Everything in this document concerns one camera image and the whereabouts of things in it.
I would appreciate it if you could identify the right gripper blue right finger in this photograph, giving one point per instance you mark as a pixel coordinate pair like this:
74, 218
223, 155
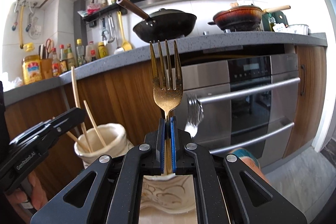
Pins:
226, 189

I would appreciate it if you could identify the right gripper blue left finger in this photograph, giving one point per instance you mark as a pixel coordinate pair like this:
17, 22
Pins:
100, 195

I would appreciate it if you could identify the silver fork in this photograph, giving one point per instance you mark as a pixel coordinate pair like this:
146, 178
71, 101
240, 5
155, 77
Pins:
195, 115

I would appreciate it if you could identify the gold fork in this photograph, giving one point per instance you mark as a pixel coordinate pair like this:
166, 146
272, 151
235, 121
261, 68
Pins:
167, 94

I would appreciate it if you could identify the wooden kitchen cabinet door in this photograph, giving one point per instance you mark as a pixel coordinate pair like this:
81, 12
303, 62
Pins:
124, 96

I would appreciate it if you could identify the printed quilted table mat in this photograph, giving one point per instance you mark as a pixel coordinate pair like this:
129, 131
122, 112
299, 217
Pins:
249, 159

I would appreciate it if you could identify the cream ceramic utensil holder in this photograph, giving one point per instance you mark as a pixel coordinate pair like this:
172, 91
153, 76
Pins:
167, 193

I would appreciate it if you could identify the stainless steel built-in oven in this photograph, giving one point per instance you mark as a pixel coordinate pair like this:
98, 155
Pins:
248, 102

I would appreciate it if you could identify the yellow oil jar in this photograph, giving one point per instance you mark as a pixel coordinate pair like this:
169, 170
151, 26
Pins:
31, 65

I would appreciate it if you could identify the wooden utensil cup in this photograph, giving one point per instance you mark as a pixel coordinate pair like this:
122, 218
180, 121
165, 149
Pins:
46, 68

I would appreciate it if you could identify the red-cap sauce bottle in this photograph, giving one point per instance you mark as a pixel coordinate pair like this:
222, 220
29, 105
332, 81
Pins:
55, 64

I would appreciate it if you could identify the dark soy sauce bottle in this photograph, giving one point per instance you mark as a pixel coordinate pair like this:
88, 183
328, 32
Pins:
63, 60

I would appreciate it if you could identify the clear oil bottle yellow cap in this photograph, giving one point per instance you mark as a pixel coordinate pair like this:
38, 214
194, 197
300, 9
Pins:
80, 52

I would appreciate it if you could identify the yellow mustard bottle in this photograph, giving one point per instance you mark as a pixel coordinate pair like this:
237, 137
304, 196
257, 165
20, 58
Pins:
102, 50

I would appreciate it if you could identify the yellow hanging spatula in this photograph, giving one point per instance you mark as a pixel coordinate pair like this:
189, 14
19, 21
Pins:
126, 46

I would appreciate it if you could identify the red-brown frying pan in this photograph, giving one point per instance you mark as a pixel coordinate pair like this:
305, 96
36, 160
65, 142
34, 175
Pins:
242, 18

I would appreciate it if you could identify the black wok with wooden handle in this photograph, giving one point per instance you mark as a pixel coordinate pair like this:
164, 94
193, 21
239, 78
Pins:
164, 24

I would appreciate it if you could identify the black wall spice shelf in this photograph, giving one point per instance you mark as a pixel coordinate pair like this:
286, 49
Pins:
104, 11

